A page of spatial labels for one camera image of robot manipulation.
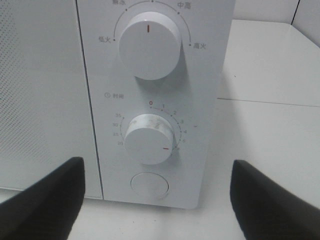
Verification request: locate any white microwave oven body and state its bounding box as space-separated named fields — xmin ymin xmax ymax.
xmin=77 ymin=0 xmax=235 ymax=209

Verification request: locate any round white door button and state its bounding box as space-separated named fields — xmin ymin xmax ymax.
xmin=130 ymin=172 xmax=169 ymax=199

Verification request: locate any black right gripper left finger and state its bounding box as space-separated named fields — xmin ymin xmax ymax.
xmin=0 ymin=157 xmax=86 ymax=240

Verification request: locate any white microwave knob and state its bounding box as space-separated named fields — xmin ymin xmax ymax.
xmin=124 ymin=113 xmax=174 ymax=165
xmin=118 ymin=11 xmax=182 ymax=81

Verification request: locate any white microwave door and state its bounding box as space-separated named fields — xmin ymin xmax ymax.
xmin=0 ymin=0 xmax=103 ymax=199

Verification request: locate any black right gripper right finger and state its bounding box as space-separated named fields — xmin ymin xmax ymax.
xmin=231 ymin=160 xmax=320 ymax=240

